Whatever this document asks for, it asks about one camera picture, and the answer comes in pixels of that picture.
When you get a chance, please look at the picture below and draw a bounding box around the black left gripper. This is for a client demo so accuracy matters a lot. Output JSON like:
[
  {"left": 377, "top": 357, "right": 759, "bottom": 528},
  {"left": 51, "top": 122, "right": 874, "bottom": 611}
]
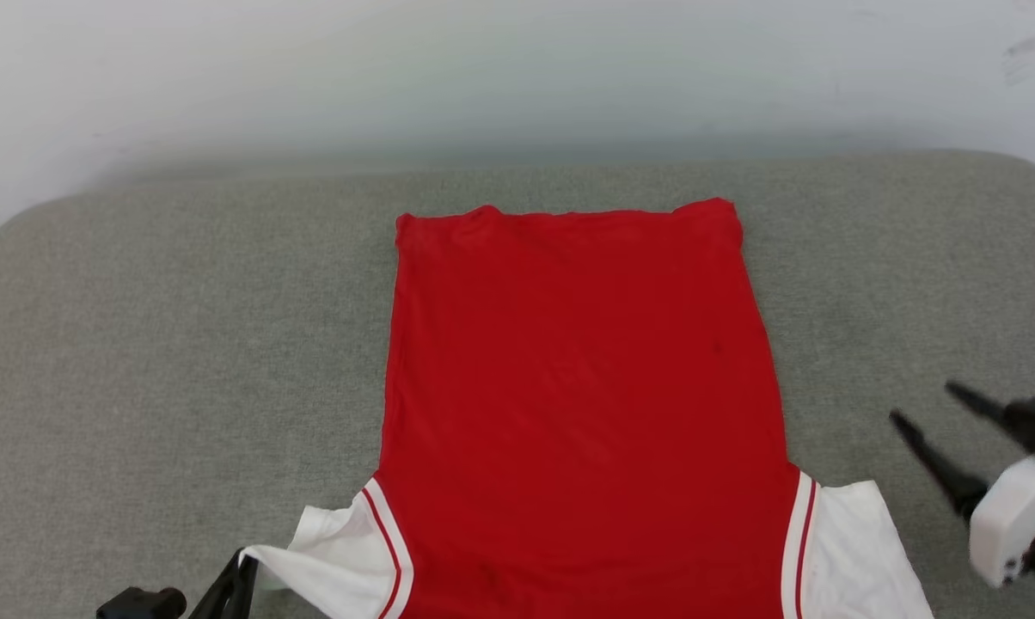
[{"left": 95, "top": 550, "right": 260, "bottom": 619}]

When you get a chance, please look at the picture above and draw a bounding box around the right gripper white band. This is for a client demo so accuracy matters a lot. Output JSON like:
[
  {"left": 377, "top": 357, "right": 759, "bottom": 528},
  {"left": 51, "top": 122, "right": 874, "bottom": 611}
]
[{"left": 889, "top": 381, "right": 1035, "bottom": 603}]

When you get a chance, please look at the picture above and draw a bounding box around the red and white jersey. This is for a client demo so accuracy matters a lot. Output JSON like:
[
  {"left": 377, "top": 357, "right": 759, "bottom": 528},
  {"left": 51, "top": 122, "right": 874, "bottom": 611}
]
[{"left": 241, "top": 197, "right": 936, "bottom": 619}]

